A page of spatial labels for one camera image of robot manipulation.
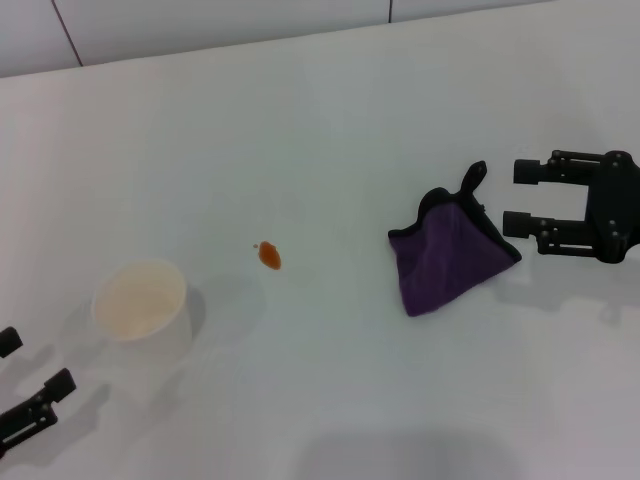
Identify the purple-blue rag with black trim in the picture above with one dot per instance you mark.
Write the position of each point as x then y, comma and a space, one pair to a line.
440, 255

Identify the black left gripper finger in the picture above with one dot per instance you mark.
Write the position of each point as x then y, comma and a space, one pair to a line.
11, 342
60, 387

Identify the white paper cup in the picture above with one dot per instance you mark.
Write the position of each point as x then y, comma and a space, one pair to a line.
140, 300

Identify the brown liquid stain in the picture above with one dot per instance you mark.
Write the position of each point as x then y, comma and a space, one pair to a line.
270, 256

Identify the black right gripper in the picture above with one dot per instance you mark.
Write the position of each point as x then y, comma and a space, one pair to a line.
617, 205

